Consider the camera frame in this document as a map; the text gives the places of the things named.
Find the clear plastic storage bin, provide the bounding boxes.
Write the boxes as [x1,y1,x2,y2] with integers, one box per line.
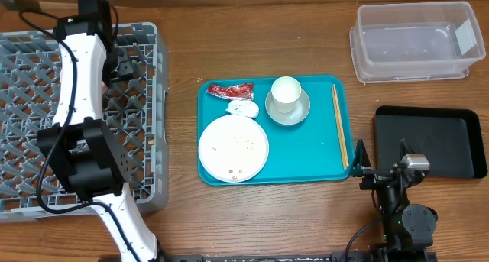
[349,2,486,84]

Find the red snack wrapper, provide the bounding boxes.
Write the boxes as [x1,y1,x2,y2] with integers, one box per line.
[207,83,254,101]

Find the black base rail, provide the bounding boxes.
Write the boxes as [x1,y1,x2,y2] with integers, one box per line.
[150,251,438,262]

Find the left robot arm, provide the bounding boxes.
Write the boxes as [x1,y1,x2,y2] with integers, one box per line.
[37,0,160,261]

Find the crumpled white tissue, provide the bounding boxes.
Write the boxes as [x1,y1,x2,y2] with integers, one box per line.
[226,100,260,118]

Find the wooden chopstick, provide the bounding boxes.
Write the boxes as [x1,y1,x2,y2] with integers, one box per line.
[332,83,350,169]
[331,85,348,170]

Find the white cup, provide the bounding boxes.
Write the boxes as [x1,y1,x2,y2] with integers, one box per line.
[270,76,302,113]

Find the wooden chopstick left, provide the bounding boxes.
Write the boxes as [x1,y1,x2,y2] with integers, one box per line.
[331,85,348,170]

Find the wooden chopstick right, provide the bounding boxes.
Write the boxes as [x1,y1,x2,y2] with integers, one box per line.
[332,83,350,169]

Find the grey plastic dish rack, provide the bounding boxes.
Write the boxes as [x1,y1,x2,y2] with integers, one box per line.
[1,22,168,223]

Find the large white dirty plate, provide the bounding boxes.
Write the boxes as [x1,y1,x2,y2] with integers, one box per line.
[198,115,269,183]

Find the teal serving tray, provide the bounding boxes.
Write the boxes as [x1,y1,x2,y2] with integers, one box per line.
[197,75,355,186]

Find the grey bowl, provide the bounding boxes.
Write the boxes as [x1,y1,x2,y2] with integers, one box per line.
[265,89,310,126]

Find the black plastic tray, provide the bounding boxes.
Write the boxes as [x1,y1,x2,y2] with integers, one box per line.
[374,105,488,179]

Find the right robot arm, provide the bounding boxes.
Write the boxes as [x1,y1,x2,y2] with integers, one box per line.
[344,140,438,262]

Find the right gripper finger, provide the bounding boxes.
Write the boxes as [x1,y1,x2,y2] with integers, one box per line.
[349,139,371,177]
[400,138,413,162]

